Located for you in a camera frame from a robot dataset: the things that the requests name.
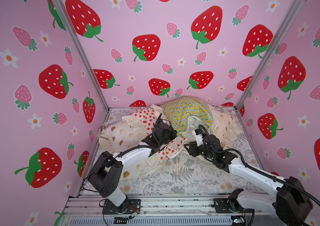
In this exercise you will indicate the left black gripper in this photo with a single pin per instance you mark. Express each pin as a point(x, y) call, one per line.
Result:
point(169, 130)

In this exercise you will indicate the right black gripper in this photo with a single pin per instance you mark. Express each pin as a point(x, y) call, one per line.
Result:
point(193, 149)

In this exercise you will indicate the red strawberry print ruffled pillowcase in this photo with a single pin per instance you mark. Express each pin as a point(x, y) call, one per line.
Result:
point(149, 117)

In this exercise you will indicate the lemon print pillowcase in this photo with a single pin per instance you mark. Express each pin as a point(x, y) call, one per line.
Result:
point(186, 114)

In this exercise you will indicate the cream animal print ruffled pillowcase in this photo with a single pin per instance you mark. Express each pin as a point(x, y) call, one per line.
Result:
point(224, 125)

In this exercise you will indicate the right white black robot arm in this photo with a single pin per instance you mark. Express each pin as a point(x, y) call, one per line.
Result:
point(284, 198)

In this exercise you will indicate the grey fern print table cloth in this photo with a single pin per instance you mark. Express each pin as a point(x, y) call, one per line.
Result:
point(185, 174)

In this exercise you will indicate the cream bear print pillow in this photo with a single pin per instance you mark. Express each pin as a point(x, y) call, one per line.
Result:
point(120, 137)

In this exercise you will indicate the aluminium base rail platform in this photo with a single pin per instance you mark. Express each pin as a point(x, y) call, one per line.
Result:
point(161, 210)

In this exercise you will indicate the left aluminium frame post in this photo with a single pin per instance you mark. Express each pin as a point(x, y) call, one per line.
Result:
point(60, 6)

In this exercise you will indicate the aluminium frame post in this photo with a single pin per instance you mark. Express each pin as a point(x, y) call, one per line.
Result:
point(284, 25)
point(60, 6)

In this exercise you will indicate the right aluminium frame post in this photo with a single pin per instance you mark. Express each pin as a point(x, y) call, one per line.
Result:
point(284, 25)

